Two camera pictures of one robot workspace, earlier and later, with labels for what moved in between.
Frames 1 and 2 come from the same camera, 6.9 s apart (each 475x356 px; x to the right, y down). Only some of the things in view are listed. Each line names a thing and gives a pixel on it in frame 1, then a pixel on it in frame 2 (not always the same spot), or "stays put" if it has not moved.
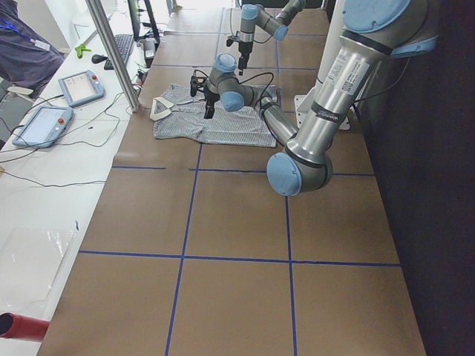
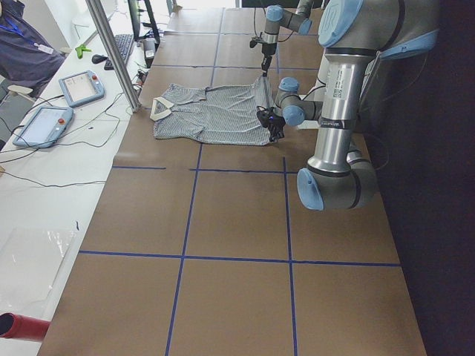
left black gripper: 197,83 to 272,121
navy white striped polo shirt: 177,113 stays put
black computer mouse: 96,58 stays put
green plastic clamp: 80,49 stays put
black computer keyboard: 123,42 stays put
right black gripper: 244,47 to 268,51
